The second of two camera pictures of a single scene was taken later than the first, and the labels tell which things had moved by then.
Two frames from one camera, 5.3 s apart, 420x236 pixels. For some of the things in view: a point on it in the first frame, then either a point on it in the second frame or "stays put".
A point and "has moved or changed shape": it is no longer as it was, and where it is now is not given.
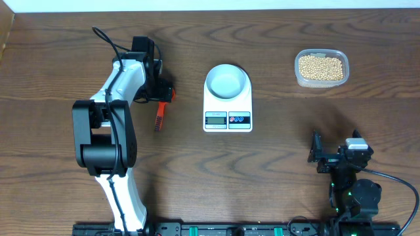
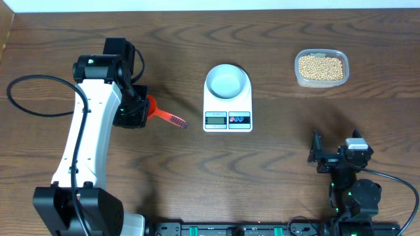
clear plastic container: x=321 y=68 stays put
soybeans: x=321 y=68 stays put
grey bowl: x=225 y=81 stays put
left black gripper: x=164 y=92 → x=139 y=117
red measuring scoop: x=159 y=118 has moved or changed shape
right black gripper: x=329 y=160 stays put
